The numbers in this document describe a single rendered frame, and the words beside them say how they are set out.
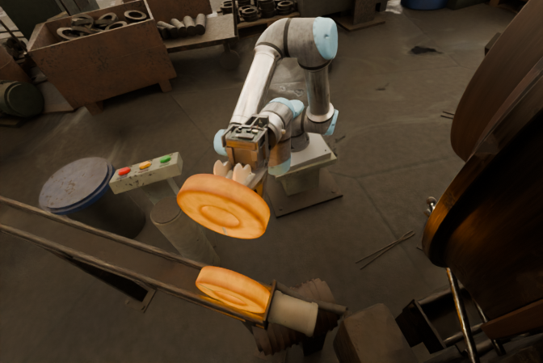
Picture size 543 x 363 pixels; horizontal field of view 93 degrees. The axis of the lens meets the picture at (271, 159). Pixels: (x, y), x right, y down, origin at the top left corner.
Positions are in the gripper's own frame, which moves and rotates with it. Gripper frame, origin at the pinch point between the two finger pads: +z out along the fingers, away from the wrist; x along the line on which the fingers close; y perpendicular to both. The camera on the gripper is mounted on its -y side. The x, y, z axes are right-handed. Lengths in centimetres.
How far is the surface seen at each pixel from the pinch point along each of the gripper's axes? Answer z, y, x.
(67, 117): -122, -62, -231
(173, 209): -25, -35, -37
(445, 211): 11.8, 16.0, 25.0
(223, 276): 3.3, -15.5, -0.2
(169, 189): -35, -36, -47
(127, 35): -151, 3, -162
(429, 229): 10.6, 13.0, 25.0
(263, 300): 2.5, -20.7, 7.2
